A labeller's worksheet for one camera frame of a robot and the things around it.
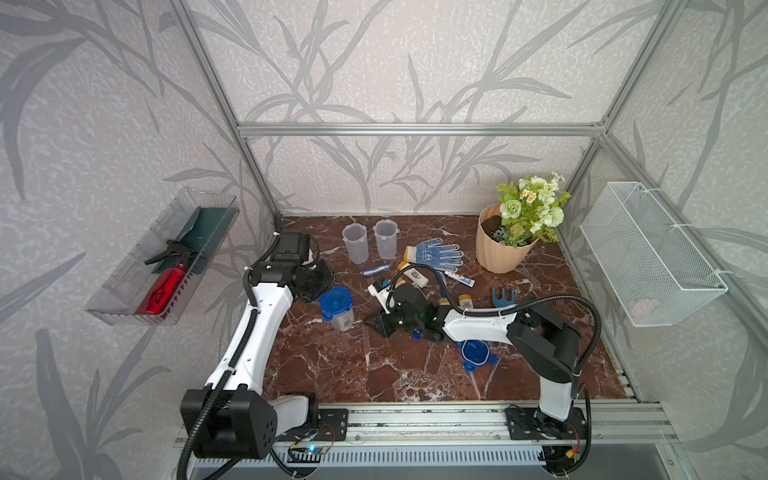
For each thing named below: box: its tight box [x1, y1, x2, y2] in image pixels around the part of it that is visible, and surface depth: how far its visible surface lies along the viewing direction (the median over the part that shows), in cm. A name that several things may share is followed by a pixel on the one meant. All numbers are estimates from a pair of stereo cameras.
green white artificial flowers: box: [493, 172, 571, 248], surface depth 86 cm
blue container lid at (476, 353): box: [456, 339, 499, 372], surface depth 86 cm
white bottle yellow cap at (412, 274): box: [398, 261, 429, 289], surface depth 101 cm
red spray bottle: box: [138, 239, 197, 315], surface depth 62 cm
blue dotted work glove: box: [404, 238, 465, 273], surface depth 110 cm
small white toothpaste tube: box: [444, 270, 476, 288], surface depth 103 cm
